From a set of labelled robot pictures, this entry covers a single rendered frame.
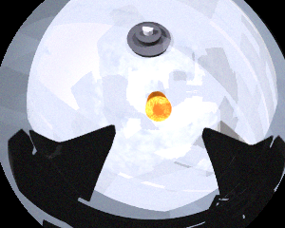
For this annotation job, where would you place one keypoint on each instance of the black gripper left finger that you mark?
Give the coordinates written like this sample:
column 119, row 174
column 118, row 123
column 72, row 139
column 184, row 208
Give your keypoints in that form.
column 79, row 160

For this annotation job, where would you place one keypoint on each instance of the orange knob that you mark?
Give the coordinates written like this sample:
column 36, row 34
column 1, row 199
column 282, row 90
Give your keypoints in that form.
column 158, row 107

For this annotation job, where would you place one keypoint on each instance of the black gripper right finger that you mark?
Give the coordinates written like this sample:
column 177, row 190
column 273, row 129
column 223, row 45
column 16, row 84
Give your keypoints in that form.
column 232, row 159

